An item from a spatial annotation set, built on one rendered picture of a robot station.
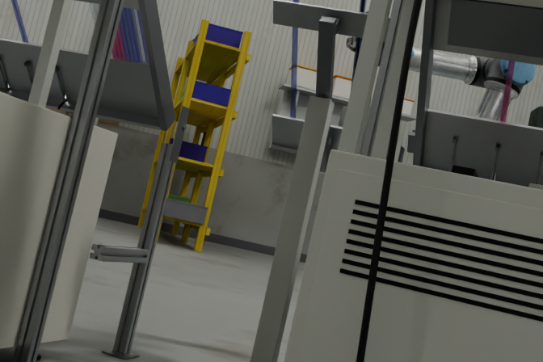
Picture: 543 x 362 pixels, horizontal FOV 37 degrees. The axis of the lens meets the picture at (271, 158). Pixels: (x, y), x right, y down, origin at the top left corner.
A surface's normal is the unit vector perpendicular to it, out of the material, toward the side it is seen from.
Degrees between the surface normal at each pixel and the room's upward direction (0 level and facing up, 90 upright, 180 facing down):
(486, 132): 133
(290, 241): 90
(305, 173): 90
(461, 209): 90
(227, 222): 90
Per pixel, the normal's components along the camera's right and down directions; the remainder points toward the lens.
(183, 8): 0.16, -0.04
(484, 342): -0.29, -0.14
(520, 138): -0.36, 0.57
